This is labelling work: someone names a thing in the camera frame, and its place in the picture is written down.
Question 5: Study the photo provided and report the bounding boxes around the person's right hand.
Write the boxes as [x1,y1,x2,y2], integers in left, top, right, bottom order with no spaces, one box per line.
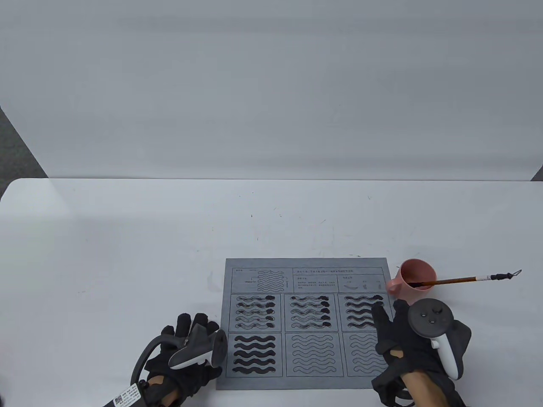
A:
[372,299,454,384]

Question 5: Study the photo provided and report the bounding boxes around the person's left hand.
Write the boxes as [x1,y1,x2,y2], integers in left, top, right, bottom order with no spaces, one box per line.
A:
[144,313,223,399]

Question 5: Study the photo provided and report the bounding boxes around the grey water writing practice cloth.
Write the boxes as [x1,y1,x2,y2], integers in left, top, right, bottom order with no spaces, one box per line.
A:
[216,257,414,390]

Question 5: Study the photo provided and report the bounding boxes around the brown Chinese brush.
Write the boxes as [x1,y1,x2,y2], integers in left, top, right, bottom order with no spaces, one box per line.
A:
[407,269,523,289]

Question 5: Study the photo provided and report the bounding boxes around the person's left forearm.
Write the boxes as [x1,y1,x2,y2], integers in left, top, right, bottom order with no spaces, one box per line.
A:
[146,374,181,407]

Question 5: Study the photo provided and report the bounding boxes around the person's right forearm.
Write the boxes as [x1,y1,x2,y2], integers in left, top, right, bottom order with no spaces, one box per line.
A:
[403,371,450,407]

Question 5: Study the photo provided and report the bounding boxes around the grey and white right controller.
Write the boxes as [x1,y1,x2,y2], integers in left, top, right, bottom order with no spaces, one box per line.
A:
[408,299,472,381]

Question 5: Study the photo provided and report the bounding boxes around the grey and white controller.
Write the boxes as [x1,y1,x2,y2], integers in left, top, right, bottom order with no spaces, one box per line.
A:
[131,324,228,384]
[408,299,472,381]

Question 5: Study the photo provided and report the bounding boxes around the grey and white left controller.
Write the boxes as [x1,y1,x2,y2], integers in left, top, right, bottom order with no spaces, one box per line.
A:
[131,324,228,384]

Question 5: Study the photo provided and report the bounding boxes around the pink mug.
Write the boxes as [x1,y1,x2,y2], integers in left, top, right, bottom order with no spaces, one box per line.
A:
[386,259,437,305]

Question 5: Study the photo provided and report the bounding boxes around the white backdrop panel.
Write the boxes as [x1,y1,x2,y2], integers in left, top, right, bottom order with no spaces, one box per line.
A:
[0,0,543,182]

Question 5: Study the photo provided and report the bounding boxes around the dark bead bracelet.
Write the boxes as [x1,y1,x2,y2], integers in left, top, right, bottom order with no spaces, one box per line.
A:
[137,379,170,407]

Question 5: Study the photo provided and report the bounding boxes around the black forearm strap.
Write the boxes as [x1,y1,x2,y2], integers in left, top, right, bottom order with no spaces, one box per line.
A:
[428,373,469,407]

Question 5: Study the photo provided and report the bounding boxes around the black labelled left wrist camera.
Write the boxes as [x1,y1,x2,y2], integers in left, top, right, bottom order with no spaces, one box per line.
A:
[102,382,149,407]

